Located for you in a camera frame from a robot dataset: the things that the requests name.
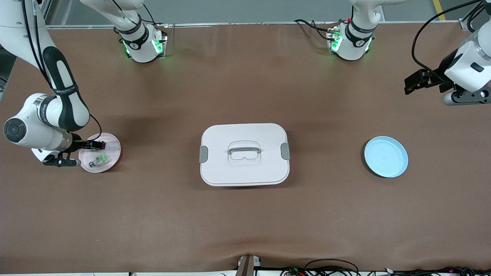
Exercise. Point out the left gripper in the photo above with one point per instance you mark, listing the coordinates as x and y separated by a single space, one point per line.
438 77

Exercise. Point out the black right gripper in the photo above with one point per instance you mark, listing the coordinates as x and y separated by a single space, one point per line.
79 144

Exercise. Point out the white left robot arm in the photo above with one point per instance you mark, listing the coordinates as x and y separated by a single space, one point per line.
355 42

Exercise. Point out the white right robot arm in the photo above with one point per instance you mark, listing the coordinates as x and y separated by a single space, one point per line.
27 130

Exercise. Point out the pink storage box white lid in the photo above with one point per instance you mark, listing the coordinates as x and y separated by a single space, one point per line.
245 172

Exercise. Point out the pink round plate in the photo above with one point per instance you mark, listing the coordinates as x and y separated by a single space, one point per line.
113 154

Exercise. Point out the light blue round plate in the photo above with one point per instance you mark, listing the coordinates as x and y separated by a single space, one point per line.
385 157

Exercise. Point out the brown table mat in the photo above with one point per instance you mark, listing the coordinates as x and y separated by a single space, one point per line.
245 222

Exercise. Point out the green switch module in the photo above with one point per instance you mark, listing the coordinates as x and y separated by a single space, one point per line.
100 159

